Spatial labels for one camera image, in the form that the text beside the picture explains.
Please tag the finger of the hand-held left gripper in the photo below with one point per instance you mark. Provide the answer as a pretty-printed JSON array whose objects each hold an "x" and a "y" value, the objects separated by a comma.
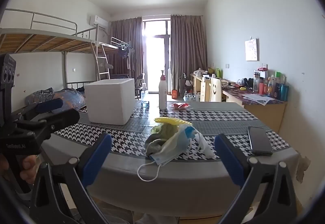
[
  {"x": 63, "y": 118},
  {"x": 50, "y": 105}
]

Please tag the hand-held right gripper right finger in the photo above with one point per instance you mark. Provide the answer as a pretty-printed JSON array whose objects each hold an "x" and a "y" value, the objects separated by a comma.
[{"x": 228, "y": 158}]

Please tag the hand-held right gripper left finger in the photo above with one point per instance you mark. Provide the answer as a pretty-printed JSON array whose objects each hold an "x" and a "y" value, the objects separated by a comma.
[{"x": 97, "y": 160}]

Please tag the white foam sheet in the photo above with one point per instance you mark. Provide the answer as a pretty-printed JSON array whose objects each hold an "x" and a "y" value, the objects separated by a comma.
[{"x": 205, "y": 149}]

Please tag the white foam box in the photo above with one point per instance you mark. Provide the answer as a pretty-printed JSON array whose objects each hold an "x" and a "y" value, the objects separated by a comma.
[{"x": 109, "y": 102}]

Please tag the yellow foam net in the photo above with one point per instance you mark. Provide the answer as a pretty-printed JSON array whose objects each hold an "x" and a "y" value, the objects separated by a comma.
[{"x": 170, "y": 121}]

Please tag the floral tissue packet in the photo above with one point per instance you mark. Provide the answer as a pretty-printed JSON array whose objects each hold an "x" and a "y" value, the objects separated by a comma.
[{"x": 165, "y": 130}]

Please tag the person's left hand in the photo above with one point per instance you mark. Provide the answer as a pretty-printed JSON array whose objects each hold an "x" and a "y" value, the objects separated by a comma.
[{"x": 30, "y": 169}]

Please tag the blue patterned quilt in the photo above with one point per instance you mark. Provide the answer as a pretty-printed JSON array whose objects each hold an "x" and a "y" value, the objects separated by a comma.
[{"x": 68, "y": 99}]

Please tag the black smartphone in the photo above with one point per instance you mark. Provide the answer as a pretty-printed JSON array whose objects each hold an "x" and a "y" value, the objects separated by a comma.
[{"x": 259, "y": 140}]

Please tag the houndstooth tablecloth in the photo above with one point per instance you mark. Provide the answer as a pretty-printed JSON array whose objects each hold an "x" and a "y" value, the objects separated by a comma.
[{"x": 223, "y": 122}]

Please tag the long wooden desk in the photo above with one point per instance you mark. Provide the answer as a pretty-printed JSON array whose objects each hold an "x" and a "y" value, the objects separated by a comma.
[{"x": 264, "y": 114}]

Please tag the grey metal bunk bed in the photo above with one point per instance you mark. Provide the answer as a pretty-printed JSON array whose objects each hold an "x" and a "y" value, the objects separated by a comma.
[
  {"x": 111, "y": 47},
  {"x": 38, "y": 43}
]

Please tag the white papers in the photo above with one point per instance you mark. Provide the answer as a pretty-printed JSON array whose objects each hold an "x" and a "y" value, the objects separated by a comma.
[{"x": 256, "y": 99}]

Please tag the grey metal bed ladder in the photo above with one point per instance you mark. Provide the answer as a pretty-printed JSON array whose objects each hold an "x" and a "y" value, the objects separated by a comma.
[{"x": 102, "y": 61}]

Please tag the wooden smiley face chair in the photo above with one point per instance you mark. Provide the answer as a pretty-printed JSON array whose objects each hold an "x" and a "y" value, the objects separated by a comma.
[{"x": 215, "y": 89}]

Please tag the red snack packet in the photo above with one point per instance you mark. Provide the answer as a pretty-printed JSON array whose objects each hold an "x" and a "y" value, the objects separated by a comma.
[{"x": 180, "y": 105}]

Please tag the clear plastic bag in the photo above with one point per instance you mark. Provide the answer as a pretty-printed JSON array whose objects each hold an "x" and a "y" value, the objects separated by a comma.
[{"x": 189, "y": 97}]

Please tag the clear blue spray bottle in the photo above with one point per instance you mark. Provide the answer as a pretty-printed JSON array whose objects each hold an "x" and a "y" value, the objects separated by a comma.
[{"x": 145, "y": 102}]

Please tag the black headphones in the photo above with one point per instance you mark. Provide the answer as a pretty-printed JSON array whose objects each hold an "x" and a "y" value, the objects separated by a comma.
[{"x": 246, "y": 83}]

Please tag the black folding chair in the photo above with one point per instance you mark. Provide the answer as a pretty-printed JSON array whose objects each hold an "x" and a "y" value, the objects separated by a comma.
[{"x": 139, "y": 84}]

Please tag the orange floor container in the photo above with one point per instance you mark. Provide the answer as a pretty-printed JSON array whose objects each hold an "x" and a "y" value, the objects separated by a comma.
[{"x": 174, "y": 94}]

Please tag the person's grey pants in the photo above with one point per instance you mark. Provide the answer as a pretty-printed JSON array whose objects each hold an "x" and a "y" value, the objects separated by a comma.
[{"x": 157, "y": 220}]

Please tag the group of bottles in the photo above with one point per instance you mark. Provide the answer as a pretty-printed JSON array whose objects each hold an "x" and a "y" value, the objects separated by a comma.
[{"x": 279, "y": 89}]

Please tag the small green box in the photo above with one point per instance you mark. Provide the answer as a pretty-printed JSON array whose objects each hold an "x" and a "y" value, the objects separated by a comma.
[{"x": 218, "y": 72}]

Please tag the dark hanging clothes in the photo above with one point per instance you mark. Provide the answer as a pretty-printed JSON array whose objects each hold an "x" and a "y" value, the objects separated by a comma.
[{"x": 124, "y": 52}]

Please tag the white pump bottle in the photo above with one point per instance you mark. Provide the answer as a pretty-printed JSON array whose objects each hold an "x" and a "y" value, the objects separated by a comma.
[{"x": 162, "y": 94}]

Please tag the white air conditioner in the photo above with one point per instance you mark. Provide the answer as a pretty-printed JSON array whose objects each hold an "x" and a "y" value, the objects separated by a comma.
[{"x": 97, "y": 20}]

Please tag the brown curtain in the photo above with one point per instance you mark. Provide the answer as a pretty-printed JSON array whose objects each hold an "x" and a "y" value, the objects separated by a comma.
[
  {"x": 124, "y": 33},
  {"x": 188, "y": 43}
]

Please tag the glass balcony door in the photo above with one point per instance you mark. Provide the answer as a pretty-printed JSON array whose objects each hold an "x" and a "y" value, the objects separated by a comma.
[{"x": 157, "y": 61}]

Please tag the wall poster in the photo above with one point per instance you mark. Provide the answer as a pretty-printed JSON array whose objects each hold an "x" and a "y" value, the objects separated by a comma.
[{"x": 251, "y": 50}]

